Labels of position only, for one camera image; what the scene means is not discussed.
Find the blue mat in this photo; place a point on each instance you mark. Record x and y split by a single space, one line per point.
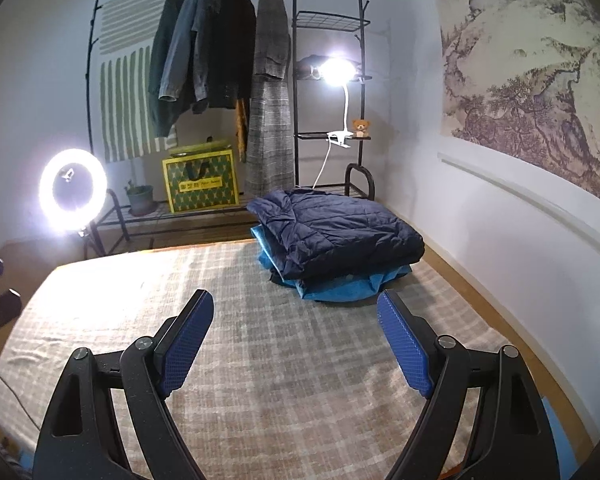
565 440

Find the green yellow patterned box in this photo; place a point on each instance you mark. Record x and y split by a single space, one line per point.
200 195

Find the green striped wall hanging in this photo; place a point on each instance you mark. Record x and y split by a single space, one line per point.
125 100

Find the white clip lamp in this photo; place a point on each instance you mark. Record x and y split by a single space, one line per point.
337 72

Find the small teddy bear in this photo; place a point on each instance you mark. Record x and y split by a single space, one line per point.
361 128

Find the grey plaid long coat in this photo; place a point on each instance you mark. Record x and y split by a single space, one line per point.
270 110

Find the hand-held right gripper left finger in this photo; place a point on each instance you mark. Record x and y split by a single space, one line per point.
187 345

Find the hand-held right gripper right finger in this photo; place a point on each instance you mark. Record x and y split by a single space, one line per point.
405 345

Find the bright blue garment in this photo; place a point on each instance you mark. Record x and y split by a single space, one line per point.
340 292

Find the blue denim jacket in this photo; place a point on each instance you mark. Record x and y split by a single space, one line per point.
190 45

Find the beige plaid blanket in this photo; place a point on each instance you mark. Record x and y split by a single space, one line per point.
280 385

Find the landscape wall mural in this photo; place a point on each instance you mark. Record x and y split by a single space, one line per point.
530 60

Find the black metal clothes rack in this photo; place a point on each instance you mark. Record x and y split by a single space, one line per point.
348 180

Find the navy puffer jacket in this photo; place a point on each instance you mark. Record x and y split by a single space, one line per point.
340 230

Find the yellow scarf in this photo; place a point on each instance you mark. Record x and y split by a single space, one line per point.
241 130

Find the dark green jacket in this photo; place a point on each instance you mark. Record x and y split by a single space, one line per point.
162 85

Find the small potted plant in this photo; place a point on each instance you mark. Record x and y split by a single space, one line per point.
140 200

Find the black jacket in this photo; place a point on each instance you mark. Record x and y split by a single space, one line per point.
230 50

